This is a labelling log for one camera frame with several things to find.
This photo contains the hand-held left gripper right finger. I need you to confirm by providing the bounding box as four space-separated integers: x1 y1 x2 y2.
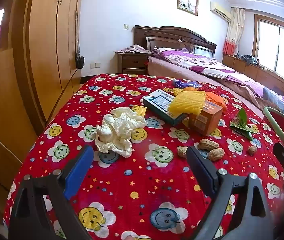
185 145 278 240

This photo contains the framed wedding photo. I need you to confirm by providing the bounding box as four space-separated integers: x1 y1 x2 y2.
177 0 199 17

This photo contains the yellow foam fruit net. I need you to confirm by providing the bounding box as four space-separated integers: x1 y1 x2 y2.
167 90 206 117

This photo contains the white and red curtain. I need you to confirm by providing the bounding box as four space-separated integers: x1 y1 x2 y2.
223 7 245 57

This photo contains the pink clothes pile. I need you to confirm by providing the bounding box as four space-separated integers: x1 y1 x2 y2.
116 44 151 55

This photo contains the pink ruffled blanket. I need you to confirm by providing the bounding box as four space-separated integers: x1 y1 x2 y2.
215 77 266 110

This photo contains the white air conditioner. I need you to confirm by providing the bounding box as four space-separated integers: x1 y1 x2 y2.
210 1 232 20

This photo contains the blue and white box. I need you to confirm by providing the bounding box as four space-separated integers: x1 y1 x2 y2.
142 89 190 127

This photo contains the red flower-print blanket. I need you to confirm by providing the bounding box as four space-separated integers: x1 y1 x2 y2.
3 74 284 240

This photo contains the blue plaid cloth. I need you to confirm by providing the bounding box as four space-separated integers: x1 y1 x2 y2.
263 87 284 113

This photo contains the black hanging bag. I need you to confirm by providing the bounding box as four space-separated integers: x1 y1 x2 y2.
75 55 85 69

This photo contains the purple wrapper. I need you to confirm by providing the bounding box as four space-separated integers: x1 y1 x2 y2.
173 79 200 88

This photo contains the purple patchwork quilt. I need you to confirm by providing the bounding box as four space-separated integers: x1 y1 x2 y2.
153 48 266 98

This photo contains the dark wooden headboard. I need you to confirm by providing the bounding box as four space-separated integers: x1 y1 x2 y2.
133 25 217 58

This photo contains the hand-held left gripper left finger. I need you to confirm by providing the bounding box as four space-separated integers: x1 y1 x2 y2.
8 145 95 240

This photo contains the bed with pink cover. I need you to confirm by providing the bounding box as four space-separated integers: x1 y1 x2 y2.
148 47 284 130

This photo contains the red bin with green rim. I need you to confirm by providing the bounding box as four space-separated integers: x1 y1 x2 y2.
262 106 284 143

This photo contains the wooden framed window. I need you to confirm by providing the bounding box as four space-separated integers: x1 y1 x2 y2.
254 14 284 85

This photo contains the brown carton box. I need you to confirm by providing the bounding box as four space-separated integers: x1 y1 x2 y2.
188 100 224 137

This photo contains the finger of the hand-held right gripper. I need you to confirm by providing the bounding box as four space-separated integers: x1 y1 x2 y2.
273 142 284 173

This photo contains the wooden window cabinet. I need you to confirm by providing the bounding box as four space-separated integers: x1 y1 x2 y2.
222 54 284 100

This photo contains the green snack wrapper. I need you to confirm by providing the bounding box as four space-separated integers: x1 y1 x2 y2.
230 107 260 140

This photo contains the orange foam fruit net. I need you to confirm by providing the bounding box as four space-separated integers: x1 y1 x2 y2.
204 91 228 112

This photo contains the blue-grey clothes pile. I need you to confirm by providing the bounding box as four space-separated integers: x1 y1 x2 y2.
240 54 258 66

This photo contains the dark wooden nightstand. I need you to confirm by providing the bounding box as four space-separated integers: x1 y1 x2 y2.
117 52 148 75

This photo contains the white tissue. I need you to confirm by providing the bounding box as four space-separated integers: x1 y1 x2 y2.
95 107 148 158

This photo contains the wooden wardrobe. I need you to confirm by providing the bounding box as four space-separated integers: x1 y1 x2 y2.
0 0 85 205

